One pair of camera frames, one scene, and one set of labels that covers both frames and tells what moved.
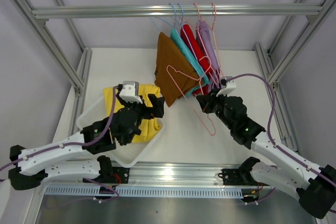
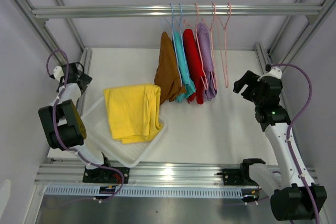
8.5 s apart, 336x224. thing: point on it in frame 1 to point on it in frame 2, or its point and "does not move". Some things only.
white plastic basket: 129,155 does not move
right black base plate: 238,177 does not move
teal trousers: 192,57 to 187,83
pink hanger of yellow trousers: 206,109 to 222,33
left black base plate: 119,175 does not move
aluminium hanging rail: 214,10 does not move
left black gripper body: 141,113 to 86,80
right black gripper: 210,99 to 248,78
